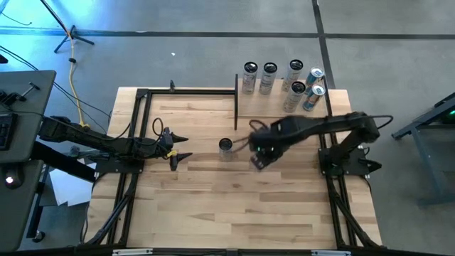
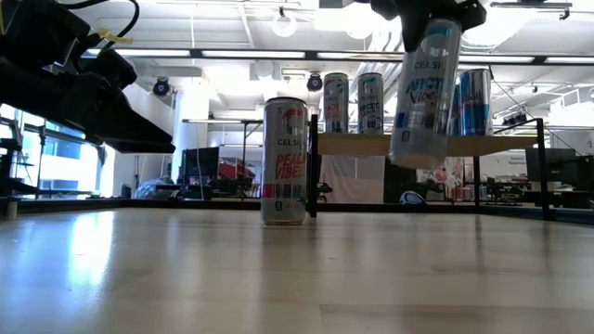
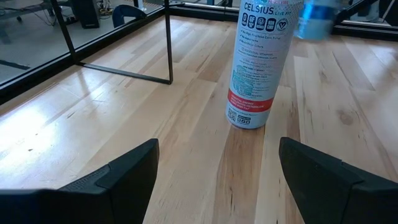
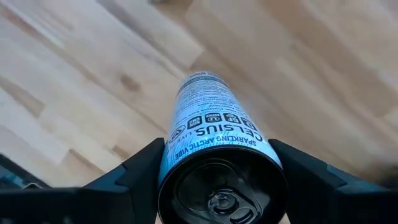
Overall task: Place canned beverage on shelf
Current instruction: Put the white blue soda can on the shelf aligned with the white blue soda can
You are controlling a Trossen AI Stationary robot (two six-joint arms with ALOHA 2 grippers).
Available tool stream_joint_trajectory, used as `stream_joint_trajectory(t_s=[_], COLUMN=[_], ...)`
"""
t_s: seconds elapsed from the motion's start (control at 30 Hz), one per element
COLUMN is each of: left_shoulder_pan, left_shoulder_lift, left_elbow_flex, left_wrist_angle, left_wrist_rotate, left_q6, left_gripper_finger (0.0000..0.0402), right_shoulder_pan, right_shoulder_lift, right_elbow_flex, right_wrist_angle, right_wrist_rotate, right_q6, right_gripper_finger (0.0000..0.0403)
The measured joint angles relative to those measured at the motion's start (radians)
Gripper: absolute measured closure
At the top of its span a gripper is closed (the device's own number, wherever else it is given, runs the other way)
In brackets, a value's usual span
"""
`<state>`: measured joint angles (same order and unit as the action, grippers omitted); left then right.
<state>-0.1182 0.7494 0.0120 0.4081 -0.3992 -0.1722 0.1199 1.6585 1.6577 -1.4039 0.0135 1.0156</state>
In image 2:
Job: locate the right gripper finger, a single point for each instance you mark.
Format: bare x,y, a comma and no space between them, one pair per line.
415,23
473,14

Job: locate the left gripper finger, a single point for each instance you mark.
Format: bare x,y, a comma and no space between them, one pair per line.
125,130

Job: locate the blue silver energy drink can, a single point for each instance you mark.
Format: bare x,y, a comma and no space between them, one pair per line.
477,106
455,116

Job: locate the Celsius Arctic Vibe can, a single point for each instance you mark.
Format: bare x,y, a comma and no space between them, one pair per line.
370,102
424,116

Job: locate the Celsius Peach Vibe can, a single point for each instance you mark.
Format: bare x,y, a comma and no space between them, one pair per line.
335,102
284,185

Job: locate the round black spotlight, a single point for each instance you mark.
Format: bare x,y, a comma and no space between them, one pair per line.
314,82
161,87

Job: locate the person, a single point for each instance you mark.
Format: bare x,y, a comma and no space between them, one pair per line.
153,189

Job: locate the black computer monitor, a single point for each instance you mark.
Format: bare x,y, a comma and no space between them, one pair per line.
199,162

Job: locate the black hanging device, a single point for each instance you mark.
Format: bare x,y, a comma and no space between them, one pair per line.
515,119

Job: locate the background desk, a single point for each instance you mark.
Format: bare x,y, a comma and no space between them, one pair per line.
223,188

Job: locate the black equipment stand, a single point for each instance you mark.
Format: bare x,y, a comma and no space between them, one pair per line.
9,162

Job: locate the colourful flower poster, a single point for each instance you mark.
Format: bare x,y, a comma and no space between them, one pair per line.
452,174

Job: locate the white blue ball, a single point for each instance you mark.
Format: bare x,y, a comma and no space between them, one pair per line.
412,198

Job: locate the black cabinet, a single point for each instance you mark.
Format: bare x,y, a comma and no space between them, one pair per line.
557,176

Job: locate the silver ventilation duct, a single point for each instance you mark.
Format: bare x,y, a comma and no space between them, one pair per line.
501,28

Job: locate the black ceiling rail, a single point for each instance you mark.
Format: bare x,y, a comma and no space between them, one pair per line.
533,4

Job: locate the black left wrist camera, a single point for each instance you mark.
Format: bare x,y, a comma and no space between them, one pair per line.
111,69

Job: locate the black aluminium table frame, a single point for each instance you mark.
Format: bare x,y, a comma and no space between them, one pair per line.
139,204

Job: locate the wooden shelf with black frame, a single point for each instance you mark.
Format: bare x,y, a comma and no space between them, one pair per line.
362,145

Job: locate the white wall sign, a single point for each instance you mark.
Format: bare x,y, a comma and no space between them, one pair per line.
512,164

